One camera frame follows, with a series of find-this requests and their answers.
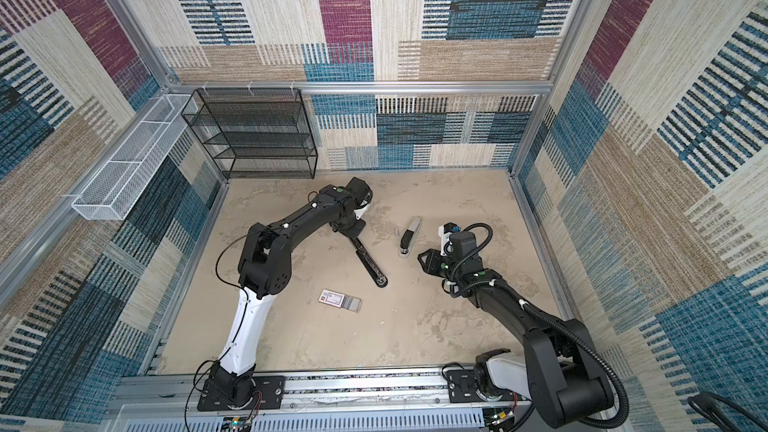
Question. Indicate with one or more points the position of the black wire shelf rack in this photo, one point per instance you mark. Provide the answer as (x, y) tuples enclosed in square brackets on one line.
[(254, 133)]

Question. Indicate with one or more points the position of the white mesh wall basket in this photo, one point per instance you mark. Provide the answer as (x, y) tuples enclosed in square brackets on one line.
[(114, 190)]

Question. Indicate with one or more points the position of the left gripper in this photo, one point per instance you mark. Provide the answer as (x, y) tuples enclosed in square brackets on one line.
[(356, 233)]

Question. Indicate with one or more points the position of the red white staple box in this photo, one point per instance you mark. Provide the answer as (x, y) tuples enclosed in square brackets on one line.
[(332, 298)]

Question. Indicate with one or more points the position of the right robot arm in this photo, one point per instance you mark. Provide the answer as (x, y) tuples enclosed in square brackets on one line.
[(563, 376)]

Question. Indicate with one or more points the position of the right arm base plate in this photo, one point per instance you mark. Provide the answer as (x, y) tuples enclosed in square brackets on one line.
[(462, 385)]

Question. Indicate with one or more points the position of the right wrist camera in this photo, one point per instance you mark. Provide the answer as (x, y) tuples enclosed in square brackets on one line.
[(444, 233)]

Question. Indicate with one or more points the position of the grey silver stapler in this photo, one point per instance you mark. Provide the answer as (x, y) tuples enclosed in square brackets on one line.
[(408, 237)]

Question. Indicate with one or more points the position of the aluminium front rail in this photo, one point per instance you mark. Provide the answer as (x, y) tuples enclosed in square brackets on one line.
[(367, 399)]

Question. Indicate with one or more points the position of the grey staple tray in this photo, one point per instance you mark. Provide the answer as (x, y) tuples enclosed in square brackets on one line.
[(352, 304)]

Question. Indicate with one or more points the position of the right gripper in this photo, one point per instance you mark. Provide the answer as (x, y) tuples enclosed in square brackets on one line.
[(431, 262)]

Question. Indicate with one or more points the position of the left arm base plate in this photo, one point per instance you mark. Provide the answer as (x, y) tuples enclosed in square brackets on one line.
[(244, 393)]

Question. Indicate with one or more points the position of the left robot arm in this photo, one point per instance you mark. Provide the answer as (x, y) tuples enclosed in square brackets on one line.
[(265, 269)]

